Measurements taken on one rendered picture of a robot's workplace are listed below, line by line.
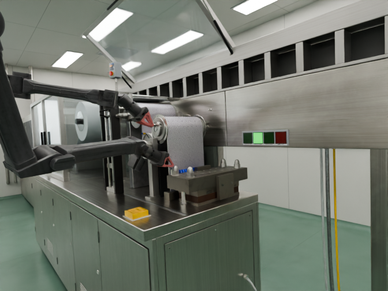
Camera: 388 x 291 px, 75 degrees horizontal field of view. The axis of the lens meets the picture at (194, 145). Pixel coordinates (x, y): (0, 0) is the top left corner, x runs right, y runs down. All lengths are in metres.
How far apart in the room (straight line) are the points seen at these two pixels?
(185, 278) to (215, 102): 0.88
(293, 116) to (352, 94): 0.23
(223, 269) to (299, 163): 2.73
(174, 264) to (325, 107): 0.83
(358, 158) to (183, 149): 2.57
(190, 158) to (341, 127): 0.70
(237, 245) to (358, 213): 2.53
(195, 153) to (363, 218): 2.67
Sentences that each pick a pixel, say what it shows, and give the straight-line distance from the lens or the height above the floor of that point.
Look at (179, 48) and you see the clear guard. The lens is 1.65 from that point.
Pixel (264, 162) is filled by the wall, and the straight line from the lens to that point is 4.07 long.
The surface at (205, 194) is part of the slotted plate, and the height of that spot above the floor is 0.94.
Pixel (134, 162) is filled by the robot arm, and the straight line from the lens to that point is 1.13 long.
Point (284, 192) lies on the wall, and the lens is 3.98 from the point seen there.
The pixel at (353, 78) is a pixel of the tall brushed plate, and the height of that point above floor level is 1.39.
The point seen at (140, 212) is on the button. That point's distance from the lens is 1.04.
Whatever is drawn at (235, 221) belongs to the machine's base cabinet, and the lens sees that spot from 1.25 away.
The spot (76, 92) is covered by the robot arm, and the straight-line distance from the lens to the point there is 1.22.
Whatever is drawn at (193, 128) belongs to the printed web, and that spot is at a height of 1.25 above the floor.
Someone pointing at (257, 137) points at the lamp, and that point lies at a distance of 1.25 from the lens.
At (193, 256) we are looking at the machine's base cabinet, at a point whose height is 0.73.
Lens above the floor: 1.23
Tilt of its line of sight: 3 degrees down
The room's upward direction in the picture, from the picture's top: 3 degrees counter-clockwise
